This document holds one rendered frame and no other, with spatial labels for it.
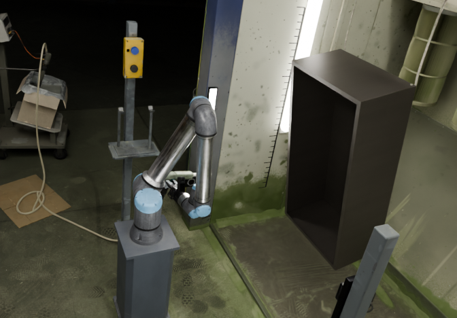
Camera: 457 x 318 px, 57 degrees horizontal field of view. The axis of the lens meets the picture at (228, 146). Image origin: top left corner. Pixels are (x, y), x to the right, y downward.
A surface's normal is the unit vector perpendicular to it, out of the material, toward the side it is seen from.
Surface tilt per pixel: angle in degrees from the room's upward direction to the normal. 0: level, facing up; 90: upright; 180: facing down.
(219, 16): 90
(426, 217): 57
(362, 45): 90
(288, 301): 0
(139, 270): 90
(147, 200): 5
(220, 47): 90
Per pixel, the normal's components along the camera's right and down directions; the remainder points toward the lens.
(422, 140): -0.68, -0.40
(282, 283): 0.14, -0.87
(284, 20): 0.42, 0.48
